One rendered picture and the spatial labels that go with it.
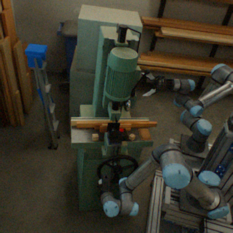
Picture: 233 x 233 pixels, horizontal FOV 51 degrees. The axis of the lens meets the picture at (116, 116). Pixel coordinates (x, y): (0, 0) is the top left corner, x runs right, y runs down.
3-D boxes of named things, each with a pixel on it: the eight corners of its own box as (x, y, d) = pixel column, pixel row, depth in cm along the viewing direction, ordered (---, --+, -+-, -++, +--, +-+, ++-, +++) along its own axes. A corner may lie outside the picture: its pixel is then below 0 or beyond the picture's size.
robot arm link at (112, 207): (118, 219, 128) (103, 217, 126) (114, 208, 139) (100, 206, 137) (122, 205, 127) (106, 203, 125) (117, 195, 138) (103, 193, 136)
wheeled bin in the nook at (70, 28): (57, 95, 361) (56, 30, 301) (60, 76, 403) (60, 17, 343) (100, 98, 371) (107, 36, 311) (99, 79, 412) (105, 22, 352)
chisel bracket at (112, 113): (109, 122, 176) (111, 113, 171) (107, 110, 187) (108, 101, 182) (119, 122, 178) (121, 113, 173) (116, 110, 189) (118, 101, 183)
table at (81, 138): (70, 159, 164) (71, 153, 160) (70, 128, 187) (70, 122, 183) (156, 156, 177) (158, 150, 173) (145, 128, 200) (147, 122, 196)
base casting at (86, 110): (82, 160, 181) (82, 152, 175) (78, 112, 224) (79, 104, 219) (140, 158, 190) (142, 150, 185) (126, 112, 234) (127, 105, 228)
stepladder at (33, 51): (44, 150, 277) (22, 52, 203) (48, 134, 297) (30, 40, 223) (58, 150, 278) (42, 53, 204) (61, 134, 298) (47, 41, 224)
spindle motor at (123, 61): (106, 102, 159) (112, 58, 140) (103, 87, 173) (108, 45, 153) (132, 102, 163) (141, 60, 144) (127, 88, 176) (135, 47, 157)
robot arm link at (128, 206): (138, 194, 139) (119, 191, 136) (140, 212, 130) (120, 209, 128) (132, 201, 144) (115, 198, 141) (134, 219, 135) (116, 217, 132)
